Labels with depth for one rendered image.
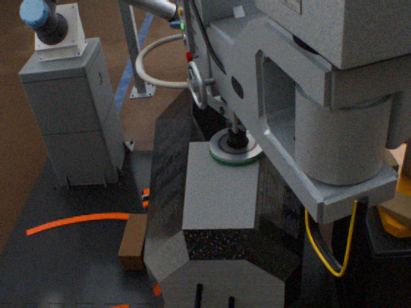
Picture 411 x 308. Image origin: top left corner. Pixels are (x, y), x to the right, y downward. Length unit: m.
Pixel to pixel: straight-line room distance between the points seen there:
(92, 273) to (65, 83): 1.05
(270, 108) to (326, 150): 0.26
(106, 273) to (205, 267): 1.10
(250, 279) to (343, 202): 0.63
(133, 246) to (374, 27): 1.93
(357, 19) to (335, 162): 0.35
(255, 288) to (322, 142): 0.77
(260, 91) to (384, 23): 0.47
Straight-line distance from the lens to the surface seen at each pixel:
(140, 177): 2.97
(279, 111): 1.11
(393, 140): 1.01
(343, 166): 0.91
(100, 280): 2.46
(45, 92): 2.70
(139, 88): 3.86
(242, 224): 1.45
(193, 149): 1.76
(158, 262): 1.55
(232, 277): 1.49
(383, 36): 0.68
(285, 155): 1.04
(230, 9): 1.37
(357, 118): 0.84
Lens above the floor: 1.88
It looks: 38 degrees down
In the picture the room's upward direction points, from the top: 7 degrees counter-clockwise
